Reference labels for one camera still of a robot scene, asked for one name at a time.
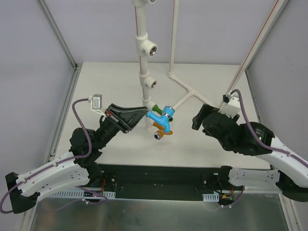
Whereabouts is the blue water faucet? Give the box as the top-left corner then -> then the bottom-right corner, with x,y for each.
146,106 -> 175,132

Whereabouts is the white PVC pipe stand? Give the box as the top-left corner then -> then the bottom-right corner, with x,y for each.
131,0 -> 286,132

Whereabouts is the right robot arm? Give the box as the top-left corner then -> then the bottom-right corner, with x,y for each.
192,104 -> 308,202

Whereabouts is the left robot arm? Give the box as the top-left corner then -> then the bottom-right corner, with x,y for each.
5,104 -> 148,214

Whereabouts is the green water faucet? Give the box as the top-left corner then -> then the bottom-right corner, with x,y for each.
152,104 -> 173,122

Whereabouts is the orange water faucet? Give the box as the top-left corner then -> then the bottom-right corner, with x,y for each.
153,122 -> 173,140

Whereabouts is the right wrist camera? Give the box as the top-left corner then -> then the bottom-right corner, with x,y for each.
218,93 -> 241,118

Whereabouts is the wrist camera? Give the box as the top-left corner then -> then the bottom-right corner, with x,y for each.
218,93 -> 241,118
88,94 -> 105,116

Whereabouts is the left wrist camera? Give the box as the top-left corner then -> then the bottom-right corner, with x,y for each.
88,94 -> 105,116

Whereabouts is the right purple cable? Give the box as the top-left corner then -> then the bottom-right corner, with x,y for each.
231,89 -> 308,169

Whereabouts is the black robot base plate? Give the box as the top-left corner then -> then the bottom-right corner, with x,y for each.
85,164 -> 242,201

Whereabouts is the right white cable duct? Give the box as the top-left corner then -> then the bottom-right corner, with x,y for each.
203,193 -> 219,202

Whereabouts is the white cable duct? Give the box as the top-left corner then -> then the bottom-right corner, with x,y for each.
50,189 -> 116,199
203,193 -> 219,202

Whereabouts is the left white cable duct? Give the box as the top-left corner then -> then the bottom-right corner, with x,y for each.
50,189 -> 116,199

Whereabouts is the left aluminium frame post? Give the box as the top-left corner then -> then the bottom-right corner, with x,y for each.
36,0 -> 81,70

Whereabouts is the aluminium frame post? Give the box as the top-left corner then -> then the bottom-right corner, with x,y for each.
243,0 -> 291,72
36,0 -> 81,70

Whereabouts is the right aluminium frame post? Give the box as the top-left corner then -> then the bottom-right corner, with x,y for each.
243,0 -> 291,72

